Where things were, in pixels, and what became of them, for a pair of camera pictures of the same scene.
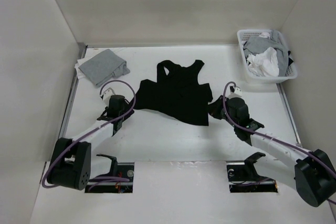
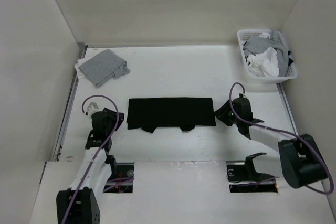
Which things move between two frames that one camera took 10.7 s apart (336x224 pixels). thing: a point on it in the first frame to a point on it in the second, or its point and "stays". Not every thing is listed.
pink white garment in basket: x=265 y=34 stays
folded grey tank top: x=104 y=65 stays
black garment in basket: x=290 y=61 stays
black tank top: x=177 y=93 to x=185 y=113
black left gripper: x=127 y=109 to x=120 y=120
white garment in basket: x=265 y=63 stays
